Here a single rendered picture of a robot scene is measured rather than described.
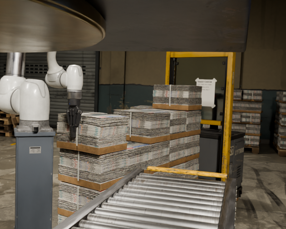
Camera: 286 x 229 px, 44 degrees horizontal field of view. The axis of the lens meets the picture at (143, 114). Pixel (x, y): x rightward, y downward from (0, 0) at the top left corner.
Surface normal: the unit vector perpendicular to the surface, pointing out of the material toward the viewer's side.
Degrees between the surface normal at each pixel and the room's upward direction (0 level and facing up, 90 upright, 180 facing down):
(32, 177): 90
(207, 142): 90
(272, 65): 90
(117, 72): 90
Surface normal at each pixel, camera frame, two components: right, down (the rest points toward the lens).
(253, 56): -0.27, 0.06
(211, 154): -0.56, 0.04
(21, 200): 0.36, 0.08
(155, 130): 0.81, 0.07
